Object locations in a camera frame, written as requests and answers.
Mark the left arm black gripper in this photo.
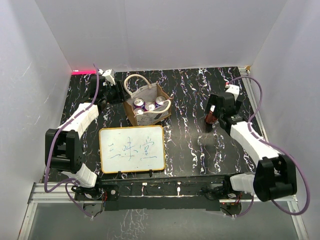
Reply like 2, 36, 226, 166
102, 81, 130, 105

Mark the red coke can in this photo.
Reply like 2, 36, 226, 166
205, 105, 218, 125
133, 107, 145, 116

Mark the purple fanta can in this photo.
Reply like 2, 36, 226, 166
144, 102, 156, 112
154, 96, 167, 108
133, 97, 146, 109

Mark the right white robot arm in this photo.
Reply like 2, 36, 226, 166
205, 92, 297, 202

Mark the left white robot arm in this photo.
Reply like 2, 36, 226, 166
44, 74, 129, 200

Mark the red light strip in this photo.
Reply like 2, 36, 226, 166
72, 70, 96, 75

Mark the yellow-framed whiteboard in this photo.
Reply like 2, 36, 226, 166
99, 125, 166, 174

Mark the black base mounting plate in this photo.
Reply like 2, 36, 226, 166
71, 175, 250, 211

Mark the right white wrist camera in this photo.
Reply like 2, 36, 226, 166
225, 83, 240, 99

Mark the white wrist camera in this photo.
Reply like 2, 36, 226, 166
98, 69, 116, 86
225, 83, 240, 99

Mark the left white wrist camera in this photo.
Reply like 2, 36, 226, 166
98, 69, 116, 86

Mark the right side aluminium rail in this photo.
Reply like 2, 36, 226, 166
238, 66, 269, 142

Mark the aluminium frame rail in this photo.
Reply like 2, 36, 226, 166
18, 183, 103, 240

